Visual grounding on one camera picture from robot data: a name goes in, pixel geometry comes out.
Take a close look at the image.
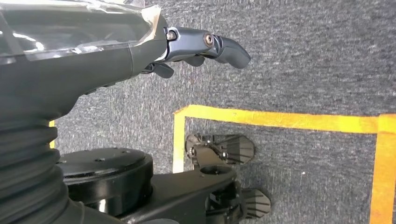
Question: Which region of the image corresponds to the yellow floor tape square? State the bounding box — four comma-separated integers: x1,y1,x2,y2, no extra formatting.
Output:
48,119,57,150
172,104,396,224

